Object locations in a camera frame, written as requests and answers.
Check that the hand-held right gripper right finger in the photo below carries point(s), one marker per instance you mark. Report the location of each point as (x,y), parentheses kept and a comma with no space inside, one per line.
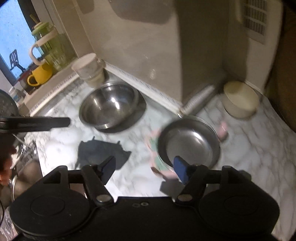
(182,169)

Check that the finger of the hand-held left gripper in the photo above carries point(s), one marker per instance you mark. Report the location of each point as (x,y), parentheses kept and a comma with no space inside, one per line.
(27,130)
(46,122)

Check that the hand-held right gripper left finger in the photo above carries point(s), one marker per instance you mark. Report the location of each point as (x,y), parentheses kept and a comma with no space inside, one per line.
(107,169)

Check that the pink pot with steel interior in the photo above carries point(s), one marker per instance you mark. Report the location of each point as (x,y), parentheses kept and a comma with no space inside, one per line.
(189,141)

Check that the stainless steel bowl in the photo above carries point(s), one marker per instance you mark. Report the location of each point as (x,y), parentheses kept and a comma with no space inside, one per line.
(108,106)

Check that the cream bowl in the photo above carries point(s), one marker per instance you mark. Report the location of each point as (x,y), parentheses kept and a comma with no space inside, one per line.
(240,99)

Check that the person's left hand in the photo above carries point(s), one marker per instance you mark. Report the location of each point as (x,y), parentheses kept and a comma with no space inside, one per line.
(5,162)

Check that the steel perforated colander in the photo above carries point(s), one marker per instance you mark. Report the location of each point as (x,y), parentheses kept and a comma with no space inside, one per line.
(8,102)

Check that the small white jar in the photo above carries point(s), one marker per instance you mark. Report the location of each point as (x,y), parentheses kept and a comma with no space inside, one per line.
(17,94)

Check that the dark brown box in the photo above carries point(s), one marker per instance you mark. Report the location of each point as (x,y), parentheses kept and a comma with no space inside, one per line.
(27,87)

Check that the steel sink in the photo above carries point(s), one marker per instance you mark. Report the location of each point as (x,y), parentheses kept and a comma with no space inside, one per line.
(27,171)

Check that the yellow mug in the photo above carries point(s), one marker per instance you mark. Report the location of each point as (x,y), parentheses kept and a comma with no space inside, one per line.
(42,74)

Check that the cream cup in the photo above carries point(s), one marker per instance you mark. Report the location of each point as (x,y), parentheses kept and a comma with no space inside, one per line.
(94,78)

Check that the green glass pitcher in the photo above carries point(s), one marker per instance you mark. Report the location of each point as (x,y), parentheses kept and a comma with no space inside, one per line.
(53,46)

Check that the window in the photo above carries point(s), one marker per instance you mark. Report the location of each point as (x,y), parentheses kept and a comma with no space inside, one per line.
(11,46)

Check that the white vent grille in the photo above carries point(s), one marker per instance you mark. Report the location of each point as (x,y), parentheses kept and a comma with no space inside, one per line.
(254,16)

